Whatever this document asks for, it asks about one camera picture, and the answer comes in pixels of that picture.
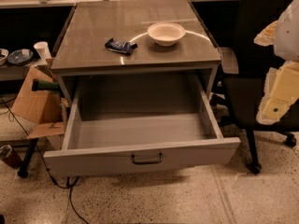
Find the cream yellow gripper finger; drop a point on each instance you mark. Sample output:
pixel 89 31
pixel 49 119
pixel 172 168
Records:
pixel 281 91

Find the blue rxbar blueberry wrapper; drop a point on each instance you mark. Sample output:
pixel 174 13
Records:
pixel 123 47

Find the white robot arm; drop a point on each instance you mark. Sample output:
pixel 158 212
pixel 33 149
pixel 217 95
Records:
pixel 283 34

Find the open grey top drawer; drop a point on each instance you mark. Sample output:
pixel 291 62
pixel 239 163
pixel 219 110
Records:
pixel 115 117

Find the grey cabinet with glossy top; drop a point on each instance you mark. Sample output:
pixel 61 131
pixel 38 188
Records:
pixel 83 51

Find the black office chair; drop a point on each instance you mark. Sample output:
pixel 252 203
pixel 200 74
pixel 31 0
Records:
pixel 244 67

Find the brown cardboard box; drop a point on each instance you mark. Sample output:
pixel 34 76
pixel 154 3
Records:
pixel 43 108

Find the white paper cup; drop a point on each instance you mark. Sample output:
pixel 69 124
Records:
pixel 42 49

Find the blue plate with items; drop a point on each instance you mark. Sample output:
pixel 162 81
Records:
pixel 20 57

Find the low grey side shelf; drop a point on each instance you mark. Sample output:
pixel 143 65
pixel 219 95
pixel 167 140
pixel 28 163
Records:
pixel 12 72

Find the black stand leg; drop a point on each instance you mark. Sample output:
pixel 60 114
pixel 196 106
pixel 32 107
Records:
pixel 28 155

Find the white bowl at left edge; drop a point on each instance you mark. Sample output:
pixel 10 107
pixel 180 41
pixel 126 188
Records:
pixel 3 56

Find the dark red tumbler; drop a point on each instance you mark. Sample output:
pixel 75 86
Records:
pixel 10 157

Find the black metal drawer handle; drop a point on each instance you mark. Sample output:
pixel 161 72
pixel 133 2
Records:
pixel 146 160

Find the green black handled tool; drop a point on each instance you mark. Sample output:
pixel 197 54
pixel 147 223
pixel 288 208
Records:
pixel 44 85

